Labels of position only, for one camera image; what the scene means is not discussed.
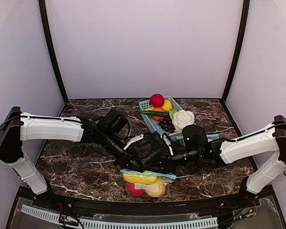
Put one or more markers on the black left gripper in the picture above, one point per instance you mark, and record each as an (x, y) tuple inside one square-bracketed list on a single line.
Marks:
[(123, 161)]

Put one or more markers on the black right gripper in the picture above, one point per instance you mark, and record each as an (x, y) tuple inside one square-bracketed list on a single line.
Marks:
[(168, 160)]

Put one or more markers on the yellow toy corn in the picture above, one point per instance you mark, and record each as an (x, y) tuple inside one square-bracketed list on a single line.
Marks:
[(144, 178)]

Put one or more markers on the red toy strawberry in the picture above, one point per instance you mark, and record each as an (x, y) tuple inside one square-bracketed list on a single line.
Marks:
[(134, 192)]

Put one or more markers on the clear zip bag blue zipper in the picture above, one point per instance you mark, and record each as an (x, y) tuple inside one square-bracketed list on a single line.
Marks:
[(178, 137)]

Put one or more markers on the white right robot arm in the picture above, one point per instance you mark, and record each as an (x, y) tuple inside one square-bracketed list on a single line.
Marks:
[(220, 152)]

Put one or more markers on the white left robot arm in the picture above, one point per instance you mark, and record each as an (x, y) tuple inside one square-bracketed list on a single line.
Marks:
[(20, 126)]

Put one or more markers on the blue perforated plastic basket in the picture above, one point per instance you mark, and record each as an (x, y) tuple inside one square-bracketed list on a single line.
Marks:
[(160, 119)]

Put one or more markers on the dark purple toy grapes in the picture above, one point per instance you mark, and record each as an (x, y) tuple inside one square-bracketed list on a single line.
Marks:
[(167, 125)]

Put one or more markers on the white toy cauliflower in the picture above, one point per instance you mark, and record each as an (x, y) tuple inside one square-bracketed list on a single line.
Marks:
[(181, 119)]

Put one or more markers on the green toy cucumber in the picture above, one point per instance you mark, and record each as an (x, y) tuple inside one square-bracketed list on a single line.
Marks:
[(157, 114)]

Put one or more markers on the orange toy tangerine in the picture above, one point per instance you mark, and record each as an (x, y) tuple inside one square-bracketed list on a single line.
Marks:
[(159, 109)]

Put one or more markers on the yellow toy lemon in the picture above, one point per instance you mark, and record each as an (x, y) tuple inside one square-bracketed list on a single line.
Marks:
[(167, 105)]

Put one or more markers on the red toy tomato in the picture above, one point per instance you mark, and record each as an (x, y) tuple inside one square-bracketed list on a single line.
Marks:
[(157, 100)]

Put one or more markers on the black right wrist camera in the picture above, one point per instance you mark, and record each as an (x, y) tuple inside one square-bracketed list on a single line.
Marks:
[(200, 143)]

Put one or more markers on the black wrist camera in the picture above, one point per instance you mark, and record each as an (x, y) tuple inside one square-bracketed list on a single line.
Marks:
[(200, 143), (115, 121)]

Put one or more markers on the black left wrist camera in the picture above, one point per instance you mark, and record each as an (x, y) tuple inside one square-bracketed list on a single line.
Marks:
[(115, 121)]

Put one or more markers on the white slotted cable duct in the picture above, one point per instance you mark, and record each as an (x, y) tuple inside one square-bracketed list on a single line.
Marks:
[(105, 221)]

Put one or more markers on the black front frame rail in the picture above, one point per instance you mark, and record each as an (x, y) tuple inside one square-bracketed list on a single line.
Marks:
[(220, 207)]

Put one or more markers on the black right frame post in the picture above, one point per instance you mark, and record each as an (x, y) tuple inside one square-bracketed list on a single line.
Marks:
[(237, 51)]

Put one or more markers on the black frame post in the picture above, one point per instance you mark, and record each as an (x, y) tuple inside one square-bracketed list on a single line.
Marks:
[(237, 51), (51, 51)]

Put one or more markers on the black left frame post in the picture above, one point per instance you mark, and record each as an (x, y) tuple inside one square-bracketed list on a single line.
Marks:
[(51, 51)]

